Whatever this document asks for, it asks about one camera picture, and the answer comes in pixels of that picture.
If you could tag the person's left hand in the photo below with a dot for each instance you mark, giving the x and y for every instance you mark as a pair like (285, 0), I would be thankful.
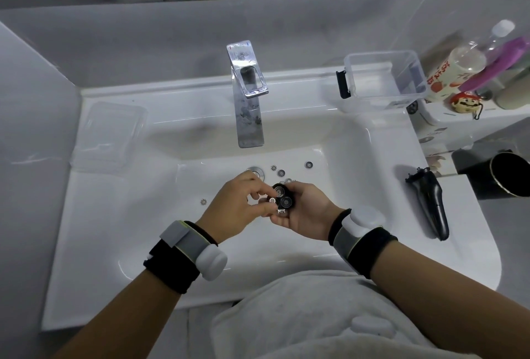
(232, 201)

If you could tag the person's right hand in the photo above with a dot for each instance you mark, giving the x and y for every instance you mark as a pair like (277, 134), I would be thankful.
(310, 213)

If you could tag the person's left thumb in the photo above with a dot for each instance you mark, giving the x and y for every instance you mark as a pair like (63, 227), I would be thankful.
(259, 208)

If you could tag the person's right thumb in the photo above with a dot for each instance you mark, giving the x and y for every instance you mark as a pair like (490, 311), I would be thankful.
(298, 191)

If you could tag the black shaver head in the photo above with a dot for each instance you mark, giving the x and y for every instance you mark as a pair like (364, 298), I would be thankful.
(284, 197)

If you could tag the person's right forearm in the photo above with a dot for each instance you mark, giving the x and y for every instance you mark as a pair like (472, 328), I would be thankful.
(447, 288)

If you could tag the person's left forearm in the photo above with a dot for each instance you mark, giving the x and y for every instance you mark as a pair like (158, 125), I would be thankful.
(124, 313)

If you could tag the chrome drain plug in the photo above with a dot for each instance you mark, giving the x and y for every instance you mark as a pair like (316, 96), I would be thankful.
(256, 172)

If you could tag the grey white right wrist tracker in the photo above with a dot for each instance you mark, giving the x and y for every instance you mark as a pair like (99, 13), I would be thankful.
(360, 224)

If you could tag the grey white wrist tracker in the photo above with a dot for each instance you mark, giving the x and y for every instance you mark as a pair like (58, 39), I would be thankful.
(198, 249)
(360, 224)

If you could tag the grey white left wrist tracker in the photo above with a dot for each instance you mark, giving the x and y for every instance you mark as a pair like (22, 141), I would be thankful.
(198, 249)

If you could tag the chrome faucet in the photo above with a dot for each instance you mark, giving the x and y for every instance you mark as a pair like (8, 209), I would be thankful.
(248, 114)

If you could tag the black right wristband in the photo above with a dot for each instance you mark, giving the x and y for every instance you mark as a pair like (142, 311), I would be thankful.
(374, 251)

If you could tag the black wristband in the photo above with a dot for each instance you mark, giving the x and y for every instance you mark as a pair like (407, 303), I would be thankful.
(169, 267)
(374, 251)

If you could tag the black left wristband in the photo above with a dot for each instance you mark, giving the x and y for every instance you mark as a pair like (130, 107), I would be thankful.
(169, 267)

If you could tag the black container clip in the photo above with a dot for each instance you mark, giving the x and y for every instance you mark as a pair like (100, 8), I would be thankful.
(343, 84)

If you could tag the grey shirt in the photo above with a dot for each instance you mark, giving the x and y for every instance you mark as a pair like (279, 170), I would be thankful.
(298, 321)

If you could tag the white ceramic sink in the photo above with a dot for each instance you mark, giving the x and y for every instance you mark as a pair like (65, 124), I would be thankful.
(124, 205)

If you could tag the black electric shaver body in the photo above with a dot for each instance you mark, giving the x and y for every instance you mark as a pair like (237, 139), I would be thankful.
(432, 205)

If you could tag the clear plastic container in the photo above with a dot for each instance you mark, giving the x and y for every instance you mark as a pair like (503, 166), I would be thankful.
(389, 85)

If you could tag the white box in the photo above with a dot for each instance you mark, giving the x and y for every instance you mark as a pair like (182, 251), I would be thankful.
(439, 131)

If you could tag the clear plastic lid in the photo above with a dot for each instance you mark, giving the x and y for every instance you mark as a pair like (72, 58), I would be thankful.
(107, 135)

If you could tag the red capped figurine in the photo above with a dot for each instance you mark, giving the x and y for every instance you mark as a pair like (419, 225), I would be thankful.
(463, 102)

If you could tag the clear bottle with white cap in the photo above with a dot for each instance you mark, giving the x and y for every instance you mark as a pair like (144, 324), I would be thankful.
(459, 68)

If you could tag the black cup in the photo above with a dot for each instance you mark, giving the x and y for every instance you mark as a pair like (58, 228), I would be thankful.
(505, 174)

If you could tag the beige cylinder container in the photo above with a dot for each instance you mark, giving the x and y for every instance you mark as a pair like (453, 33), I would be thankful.
(515, 91)

